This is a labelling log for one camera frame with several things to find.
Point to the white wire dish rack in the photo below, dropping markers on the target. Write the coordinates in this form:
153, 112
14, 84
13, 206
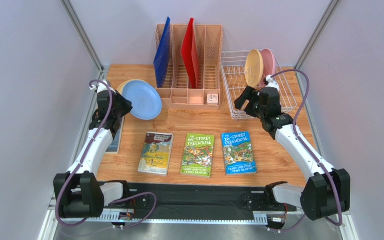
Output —
234, 81

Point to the small white pink cube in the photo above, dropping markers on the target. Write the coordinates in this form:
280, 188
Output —
212, 99

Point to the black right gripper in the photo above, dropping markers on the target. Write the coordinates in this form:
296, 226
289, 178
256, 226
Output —
249, 101

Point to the brown yellow illustrated book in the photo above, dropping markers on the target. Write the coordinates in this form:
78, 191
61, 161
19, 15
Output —
156, 153

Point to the blue plate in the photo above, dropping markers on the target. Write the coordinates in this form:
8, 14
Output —
146, 102

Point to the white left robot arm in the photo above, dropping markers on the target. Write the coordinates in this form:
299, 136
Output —
78, 193

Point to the dark blue book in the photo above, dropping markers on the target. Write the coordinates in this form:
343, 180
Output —
114, 147

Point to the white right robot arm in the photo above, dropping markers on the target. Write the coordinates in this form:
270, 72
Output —
327, 192

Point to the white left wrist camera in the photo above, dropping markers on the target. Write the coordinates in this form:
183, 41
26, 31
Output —
98, 86

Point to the green treehouse book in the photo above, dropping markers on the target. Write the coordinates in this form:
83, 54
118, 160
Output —
197, 159

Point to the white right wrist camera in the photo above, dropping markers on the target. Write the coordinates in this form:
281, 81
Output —
270, 82

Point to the blue folder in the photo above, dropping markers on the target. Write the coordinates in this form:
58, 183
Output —
162, 57

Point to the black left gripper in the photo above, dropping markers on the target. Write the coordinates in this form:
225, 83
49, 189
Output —
127, 103

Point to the pink plate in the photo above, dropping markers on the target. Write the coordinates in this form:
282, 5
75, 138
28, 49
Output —
269, 61

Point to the blue treehouse book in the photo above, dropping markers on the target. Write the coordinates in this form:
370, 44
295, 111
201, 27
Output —
238, 153

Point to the red folder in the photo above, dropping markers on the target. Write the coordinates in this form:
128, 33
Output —
190, 55

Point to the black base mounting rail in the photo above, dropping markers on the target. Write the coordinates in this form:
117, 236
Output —
200, 202

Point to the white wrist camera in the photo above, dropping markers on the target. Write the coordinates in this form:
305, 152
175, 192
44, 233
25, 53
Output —
98, 86
270, 82

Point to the pink plastic file organizer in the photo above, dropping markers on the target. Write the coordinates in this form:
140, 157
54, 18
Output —
176, 92

